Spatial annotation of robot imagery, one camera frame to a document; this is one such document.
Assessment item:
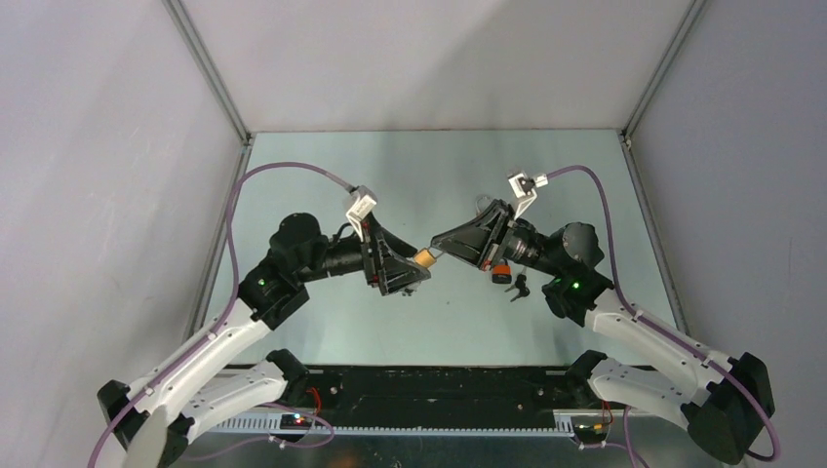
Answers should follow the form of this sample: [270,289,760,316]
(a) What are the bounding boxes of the orange black padlock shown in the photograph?
[491,260,512,285]

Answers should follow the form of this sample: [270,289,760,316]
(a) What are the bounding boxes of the large brass padlock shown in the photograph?
[474,194,495,215]

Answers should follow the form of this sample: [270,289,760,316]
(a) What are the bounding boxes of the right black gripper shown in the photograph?
[430,200,564,278]

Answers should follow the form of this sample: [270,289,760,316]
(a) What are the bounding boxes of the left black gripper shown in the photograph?
[296,211,429,294]

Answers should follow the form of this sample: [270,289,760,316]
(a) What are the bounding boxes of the right circuit board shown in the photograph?
[572,423,611,434]

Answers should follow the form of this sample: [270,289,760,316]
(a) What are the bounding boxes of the black keys bunch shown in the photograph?
[505,273,531,302]

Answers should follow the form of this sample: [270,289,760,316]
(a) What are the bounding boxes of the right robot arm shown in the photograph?
[431,200,775,465]

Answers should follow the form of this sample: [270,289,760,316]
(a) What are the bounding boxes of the circuit board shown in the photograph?
[279,412,315,431]
[572,423,611,434]

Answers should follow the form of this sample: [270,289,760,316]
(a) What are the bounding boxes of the left circuit board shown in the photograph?
[279,412,315,431]

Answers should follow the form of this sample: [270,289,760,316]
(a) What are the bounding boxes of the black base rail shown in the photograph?
[282,366,604,430]

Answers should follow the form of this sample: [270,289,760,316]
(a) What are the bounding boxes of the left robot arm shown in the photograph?
[98,213,436,467]

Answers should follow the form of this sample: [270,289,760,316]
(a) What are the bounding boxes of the small brass padlock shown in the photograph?
[413,249,444,269]

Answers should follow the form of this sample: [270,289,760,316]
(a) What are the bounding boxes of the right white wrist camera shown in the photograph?
[507,172,548,219]

